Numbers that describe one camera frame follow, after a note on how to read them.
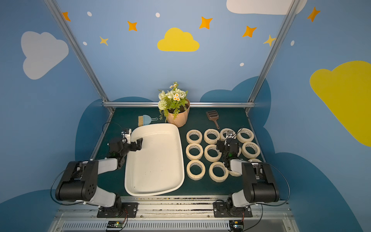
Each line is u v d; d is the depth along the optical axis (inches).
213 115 45.3
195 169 35.1
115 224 28.3
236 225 28.7
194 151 38.5
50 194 16.5
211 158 36.2
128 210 29.5
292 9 27.7
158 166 35.9
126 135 32.1
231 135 31.9
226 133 33.7
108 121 46.7
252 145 38.5
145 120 45.3
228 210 26.6
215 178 32.7
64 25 29.4
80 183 17.8
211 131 41.2
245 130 41.2
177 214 28.9
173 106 34.6
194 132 41.2
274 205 17.5
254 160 34.7
